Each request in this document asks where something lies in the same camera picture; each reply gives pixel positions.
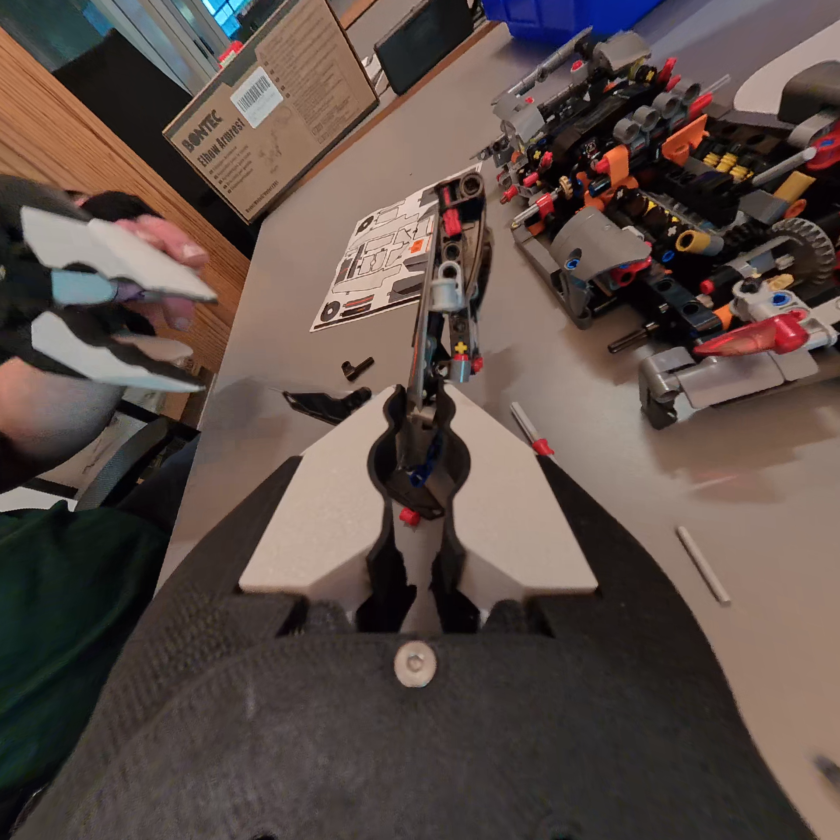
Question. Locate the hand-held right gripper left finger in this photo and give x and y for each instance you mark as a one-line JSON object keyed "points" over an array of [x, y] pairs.
{"points": [[308, 525]]}

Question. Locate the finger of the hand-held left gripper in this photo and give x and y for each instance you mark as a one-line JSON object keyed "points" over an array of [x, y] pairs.
{"points": [[131, 262], [98, 354]]}

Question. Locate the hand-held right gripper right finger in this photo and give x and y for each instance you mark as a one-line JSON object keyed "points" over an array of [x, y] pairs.
{"points": [[525, 525]]}

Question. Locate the grey blade lego assembly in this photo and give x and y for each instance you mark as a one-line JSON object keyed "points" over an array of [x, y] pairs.
{"points": [[321, 403]]}

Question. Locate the black lego door assembly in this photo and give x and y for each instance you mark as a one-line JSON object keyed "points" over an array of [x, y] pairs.
{"points": [[453, 282]]}

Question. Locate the person's left forearm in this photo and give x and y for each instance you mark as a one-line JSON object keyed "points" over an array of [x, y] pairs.
{"points": [[52, 420]]}

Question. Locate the grey lego axle red bush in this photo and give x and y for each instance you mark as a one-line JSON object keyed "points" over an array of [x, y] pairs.
{"points": [[541, 447]]}

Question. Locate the small black lego pin connector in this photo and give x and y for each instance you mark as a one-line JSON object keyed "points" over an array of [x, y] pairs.
{"points": [[358, 369]]}

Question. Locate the short light grey lego axle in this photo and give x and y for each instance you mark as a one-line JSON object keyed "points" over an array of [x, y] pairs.
{"points": [[702, 564]]}

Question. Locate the lego car chassis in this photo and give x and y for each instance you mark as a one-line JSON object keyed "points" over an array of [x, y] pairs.
{"points": [[656, 229]]}

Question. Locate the person's left hand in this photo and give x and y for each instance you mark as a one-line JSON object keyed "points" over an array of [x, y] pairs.
{"points": [[177, 246]]}

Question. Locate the grey office chair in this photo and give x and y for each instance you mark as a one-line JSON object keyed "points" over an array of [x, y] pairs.
{"points": [[131, 453]]}

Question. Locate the cardboard box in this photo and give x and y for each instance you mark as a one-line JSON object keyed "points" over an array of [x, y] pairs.
{"points": [[275, 111]]}

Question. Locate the sticker sheet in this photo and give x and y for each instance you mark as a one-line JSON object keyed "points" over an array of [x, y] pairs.
{"points": [[367, 262]]}

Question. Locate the person's green shirt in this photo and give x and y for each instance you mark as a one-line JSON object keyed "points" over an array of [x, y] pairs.
{"points": [[65, 623]]}

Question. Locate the black box device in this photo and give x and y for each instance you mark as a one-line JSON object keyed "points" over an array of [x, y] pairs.
{"points": [[426, 46]]}

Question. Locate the blue plastic parts bin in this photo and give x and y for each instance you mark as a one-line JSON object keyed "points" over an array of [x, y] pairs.
{"points": [[558, 16]]}

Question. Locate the white book stand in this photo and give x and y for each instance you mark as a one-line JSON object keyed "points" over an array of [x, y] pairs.
{"points": [[761, 85]]}

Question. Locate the wooden post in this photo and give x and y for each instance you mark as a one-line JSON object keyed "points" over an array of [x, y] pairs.
{"points": [[98, 151]]}

